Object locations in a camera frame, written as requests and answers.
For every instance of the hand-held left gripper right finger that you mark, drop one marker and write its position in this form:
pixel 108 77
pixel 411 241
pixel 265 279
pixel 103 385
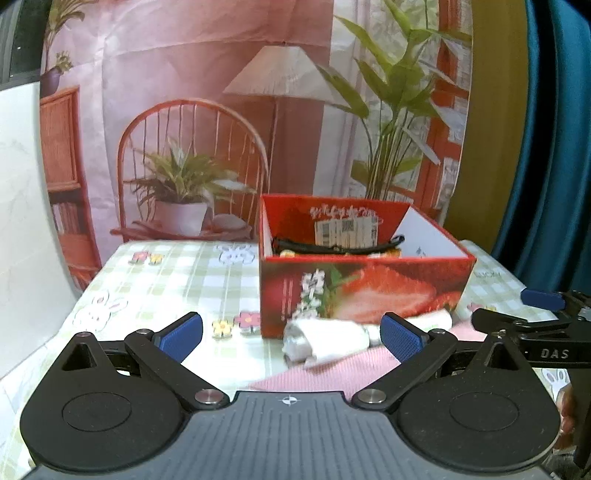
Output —
pixel 401 337

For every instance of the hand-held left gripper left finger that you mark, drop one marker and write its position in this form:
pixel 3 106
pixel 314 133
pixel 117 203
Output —
pixel 182 334

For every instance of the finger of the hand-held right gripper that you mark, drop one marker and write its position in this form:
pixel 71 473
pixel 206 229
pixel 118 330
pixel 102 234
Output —
pixel 531 326
pixel 542 298

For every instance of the red strawberry print box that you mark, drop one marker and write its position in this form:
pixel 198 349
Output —
pixel 369 286

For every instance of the white towel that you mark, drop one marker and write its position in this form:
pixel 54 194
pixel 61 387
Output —
pixel 328 341
pixel 434 319

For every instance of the person's right hand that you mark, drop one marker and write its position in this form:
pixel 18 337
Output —
pixel 567 415

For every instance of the green checked tablecloth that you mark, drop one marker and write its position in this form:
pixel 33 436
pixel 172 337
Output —
pixel 184 286

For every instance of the pink cloth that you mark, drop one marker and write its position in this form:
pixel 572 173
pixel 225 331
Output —
pixel 323 376

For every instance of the teal curtain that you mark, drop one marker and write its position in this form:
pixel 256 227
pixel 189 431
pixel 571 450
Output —
pixel 554 161

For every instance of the printed room scene backdrop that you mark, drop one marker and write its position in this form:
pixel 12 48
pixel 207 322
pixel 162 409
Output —
pixel 207 92

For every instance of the dark window frame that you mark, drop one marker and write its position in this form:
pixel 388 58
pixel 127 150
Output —
pixel 18 41

